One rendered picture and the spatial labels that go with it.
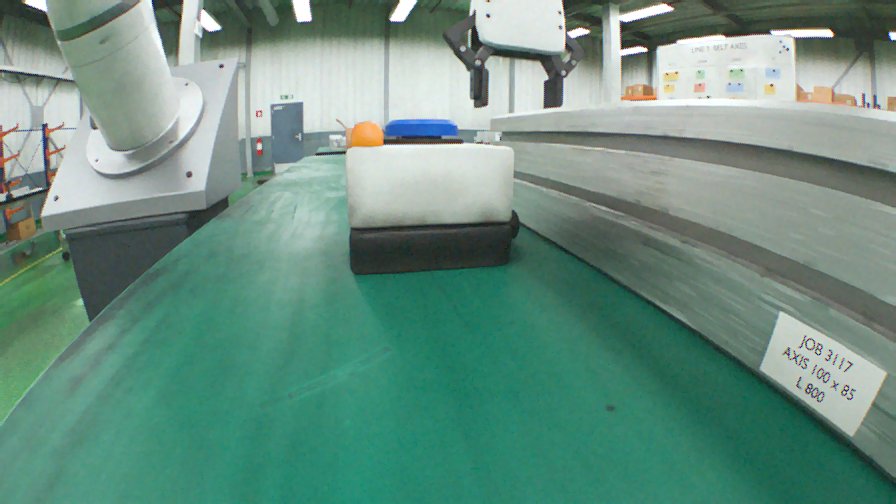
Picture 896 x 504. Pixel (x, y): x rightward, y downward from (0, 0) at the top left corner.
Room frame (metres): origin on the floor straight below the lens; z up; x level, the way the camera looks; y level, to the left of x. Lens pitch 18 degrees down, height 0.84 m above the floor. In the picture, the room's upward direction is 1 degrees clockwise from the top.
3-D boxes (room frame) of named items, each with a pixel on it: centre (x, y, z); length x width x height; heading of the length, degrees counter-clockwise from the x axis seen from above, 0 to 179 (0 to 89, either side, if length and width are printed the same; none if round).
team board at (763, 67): (2.67, -2.35, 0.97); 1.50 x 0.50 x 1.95; 18
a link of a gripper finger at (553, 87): (0.41, -0.13, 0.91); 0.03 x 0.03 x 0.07; 12
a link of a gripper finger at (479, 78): (0.39, -0.02, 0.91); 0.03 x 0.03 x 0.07; 12
